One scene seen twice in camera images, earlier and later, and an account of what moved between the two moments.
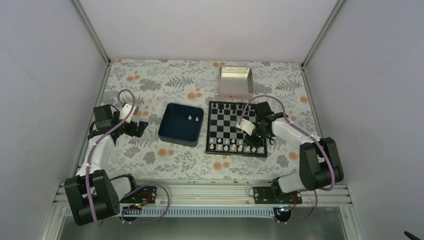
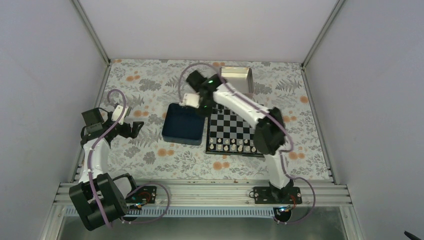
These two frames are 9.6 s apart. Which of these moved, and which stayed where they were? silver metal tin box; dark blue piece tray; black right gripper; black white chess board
Moved: black right gripper
Stayed: silver metal tin box; black white chess board; dark blue piece tray
